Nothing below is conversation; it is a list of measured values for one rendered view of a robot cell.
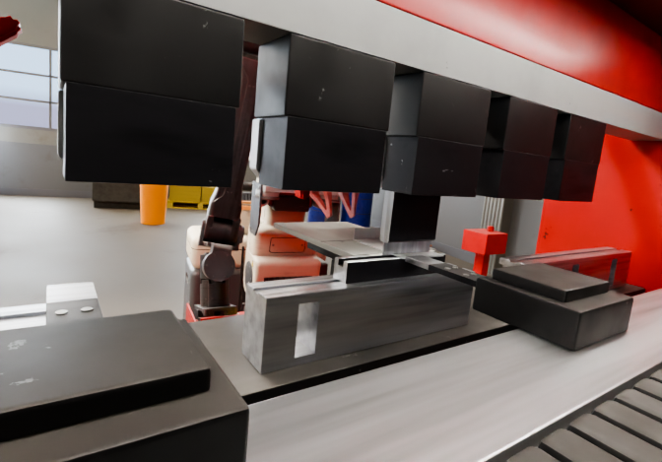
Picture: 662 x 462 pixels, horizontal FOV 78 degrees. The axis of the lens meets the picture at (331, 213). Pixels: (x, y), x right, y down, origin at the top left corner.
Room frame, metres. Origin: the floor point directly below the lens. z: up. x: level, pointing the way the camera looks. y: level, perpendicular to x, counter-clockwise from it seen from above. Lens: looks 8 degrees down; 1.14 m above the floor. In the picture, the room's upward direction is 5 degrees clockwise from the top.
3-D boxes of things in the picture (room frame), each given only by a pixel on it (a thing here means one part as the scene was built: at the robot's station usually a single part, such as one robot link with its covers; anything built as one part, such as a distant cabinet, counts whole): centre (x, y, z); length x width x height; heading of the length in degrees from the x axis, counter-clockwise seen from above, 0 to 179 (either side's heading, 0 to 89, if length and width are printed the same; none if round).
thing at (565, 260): (0.94, -0.57, 0.92); 0.50 x 0.06 x 0.10; 125
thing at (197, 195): (7.61, 2.47, 0.21); 1.18 x 0.85 x 0.42; 115
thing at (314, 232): (0.74, -0.04, 1.00); 0.26 x 0.18 x 0.01; 35
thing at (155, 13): (0.41, 0.19, 1.18); 0.15 x 0.09 x 0.17; 125
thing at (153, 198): (5.64, 2.48, 0.30); 0.40 x 0.38 x 0.60; 26
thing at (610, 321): (0.49, -0.20, 1.01); 0.26 x 0.12 x 0.05; 35
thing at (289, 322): (0.59, -0.08, 0.92); 0.39 x 0.06 x 0.10; 125
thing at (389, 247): (0.62, -0.12, 1.05); 0.10 x 0.02 x 0.10; 125
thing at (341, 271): (0.61, -0.10, 0.99); 0.20 x 0.03 x 0.03; 125
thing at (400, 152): (0.64, -0.14, 1.18); 0.15 x 0.09 x 0.17; 125
